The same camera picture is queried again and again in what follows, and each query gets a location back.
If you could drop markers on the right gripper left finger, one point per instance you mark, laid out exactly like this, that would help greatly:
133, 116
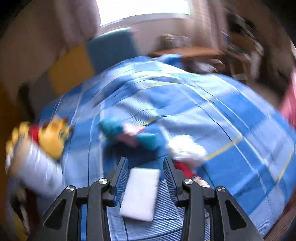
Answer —
119, 181

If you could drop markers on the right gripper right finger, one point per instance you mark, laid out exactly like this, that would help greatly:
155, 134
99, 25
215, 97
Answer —
174, 180

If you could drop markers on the red plush item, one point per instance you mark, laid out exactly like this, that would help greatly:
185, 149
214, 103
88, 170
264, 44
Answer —
190, 175

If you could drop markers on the white sponge block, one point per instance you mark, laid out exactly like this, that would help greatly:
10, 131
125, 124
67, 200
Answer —
140, 194

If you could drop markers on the clear plastic bag of cotton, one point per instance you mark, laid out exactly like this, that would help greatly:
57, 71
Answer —
183, 149

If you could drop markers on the teal plush doll pink dress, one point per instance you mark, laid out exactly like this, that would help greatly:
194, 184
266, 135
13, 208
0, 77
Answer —
129, 134

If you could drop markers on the blue plaid bed sheet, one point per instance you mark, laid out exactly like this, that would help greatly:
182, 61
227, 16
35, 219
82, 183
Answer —
250, 146

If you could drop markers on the yellow plush bear toy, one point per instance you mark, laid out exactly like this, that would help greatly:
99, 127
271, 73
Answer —
51, 136

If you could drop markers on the white protein powder can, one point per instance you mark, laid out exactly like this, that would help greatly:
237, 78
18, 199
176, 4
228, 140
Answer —
29, 164

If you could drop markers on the grey yellow blue headboard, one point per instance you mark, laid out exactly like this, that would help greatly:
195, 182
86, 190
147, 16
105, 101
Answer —
80, 64

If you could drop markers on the wooden desk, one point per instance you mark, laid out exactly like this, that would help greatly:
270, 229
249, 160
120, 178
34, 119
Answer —
191, 53

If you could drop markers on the pink blanket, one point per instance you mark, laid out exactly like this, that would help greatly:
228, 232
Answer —
288, 106

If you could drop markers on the clear organizer on desk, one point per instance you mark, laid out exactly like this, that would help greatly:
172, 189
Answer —
170, 41

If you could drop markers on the pink striped curtain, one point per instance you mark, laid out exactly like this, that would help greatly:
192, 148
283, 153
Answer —
208, 17

